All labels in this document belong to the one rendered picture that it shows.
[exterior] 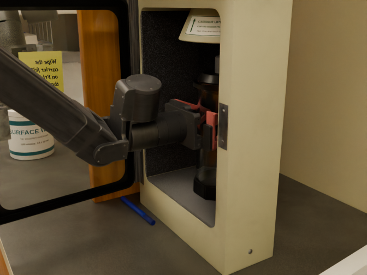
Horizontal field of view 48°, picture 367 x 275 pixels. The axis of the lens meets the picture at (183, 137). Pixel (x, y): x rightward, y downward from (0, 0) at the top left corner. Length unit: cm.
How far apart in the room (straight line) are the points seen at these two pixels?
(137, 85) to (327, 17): 54
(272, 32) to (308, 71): 44
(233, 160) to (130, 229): 31
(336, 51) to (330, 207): 35
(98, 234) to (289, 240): 37
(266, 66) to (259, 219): 26
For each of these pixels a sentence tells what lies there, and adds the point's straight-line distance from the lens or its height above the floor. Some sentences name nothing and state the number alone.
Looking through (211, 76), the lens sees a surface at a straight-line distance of 74.
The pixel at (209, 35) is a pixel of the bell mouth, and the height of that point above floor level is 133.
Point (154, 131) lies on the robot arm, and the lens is 68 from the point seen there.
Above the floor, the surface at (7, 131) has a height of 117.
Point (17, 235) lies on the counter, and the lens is 89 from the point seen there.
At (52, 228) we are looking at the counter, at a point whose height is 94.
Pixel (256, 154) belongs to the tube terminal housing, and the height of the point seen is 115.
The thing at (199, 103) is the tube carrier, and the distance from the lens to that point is 76.
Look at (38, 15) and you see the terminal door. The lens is 77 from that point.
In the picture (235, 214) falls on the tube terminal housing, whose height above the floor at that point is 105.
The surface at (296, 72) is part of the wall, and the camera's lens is 109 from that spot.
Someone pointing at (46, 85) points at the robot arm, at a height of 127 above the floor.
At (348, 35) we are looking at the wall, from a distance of 99.
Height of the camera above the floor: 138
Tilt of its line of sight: 18 degrees down
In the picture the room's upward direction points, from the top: straight up
